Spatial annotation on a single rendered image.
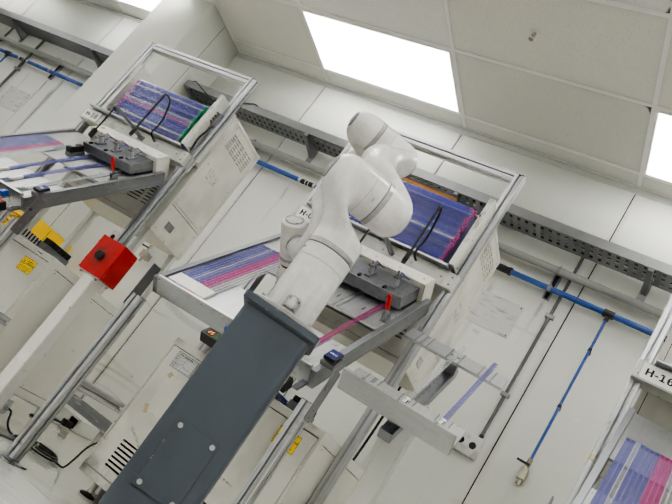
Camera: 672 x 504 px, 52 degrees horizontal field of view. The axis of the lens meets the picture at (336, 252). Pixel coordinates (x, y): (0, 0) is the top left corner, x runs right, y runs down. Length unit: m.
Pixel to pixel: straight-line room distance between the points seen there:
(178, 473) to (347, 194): 0.69
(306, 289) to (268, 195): 3.49
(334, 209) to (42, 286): 1.85
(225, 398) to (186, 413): 0.08
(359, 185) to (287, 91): 4.02
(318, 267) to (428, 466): 2.52
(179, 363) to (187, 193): 1.16
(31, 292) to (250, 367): 1.83
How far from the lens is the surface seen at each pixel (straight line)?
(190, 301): 2.30
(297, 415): 2.03
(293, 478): 2.30
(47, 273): 3.16
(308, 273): 1.51
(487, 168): 2.90
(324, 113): 5.30
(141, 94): 3.73
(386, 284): 2.50
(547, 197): 4.56
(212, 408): 1.44
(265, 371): 1.45
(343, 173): 1.58
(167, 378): 2.59
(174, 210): 3.48
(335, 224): 1.55
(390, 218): 1.60
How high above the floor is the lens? 0.43
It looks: 17 degrees up
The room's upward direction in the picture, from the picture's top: 35 degrees clockwise
